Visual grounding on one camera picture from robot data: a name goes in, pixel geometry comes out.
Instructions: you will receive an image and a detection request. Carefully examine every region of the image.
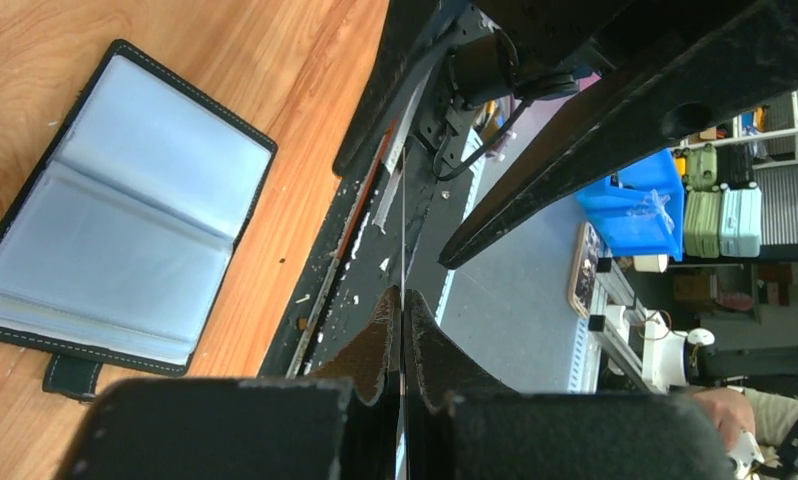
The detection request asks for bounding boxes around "pale blue suitcase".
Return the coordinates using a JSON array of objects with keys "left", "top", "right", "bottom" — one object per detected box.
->
[{"left": 719, "top": 188, "right": 763, "bottom": 258}]

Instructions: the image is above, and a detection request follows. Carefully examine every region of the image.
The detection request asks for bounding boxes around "person's hand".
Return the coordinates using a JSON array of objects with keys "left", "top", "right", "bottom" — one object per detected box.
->
[{"left": 691, "top": 388, "right": 756, "bottom": 452}]

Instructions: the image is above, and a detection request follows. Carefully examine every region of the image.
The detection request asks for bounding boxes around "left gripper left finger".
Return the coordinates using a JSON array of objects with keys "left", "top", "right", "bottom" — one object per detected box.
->
[{"left": 56, "top": 286, "right": 401, "bottom": 479}]

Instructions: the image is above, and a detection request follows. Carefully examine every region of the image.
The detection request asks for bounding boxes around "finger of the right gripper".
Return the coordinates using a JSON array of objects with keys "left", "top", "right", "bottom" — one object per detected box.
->
[{"left": 439, "top": 1, "right": 798, "bottom": 269}]

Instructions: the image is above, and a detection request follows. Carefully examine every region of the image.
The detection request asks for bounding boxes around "green suitcase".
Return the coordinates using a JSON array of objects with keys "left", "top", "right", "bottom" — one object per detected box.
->
[{"left": 683, "top": 143, "right": 722, "bottom": 259}]

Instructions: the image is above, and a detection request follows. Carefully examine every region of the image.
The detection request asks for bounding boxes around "black card holder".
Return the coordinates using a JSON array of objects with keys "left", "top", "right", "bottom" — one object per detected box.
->
[{"left": 0, "top": 39, "right": 278, "bottom": 402}]

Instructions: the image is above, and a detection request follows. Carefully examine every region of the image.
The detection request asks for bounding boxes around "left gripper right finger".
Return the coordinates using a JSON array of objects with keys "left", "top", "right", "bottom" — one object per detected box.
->
[{"left": 402, "top": 289, "right": 734, "bottom": 479}]

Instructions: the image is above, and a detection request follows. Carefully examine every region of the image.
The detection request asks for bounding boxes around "blue plastic bin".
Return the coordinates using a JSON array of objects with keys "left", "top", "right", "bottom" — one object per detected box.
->
[{"left": 575, "top": 149, "right": 685, "bottom": 261}]

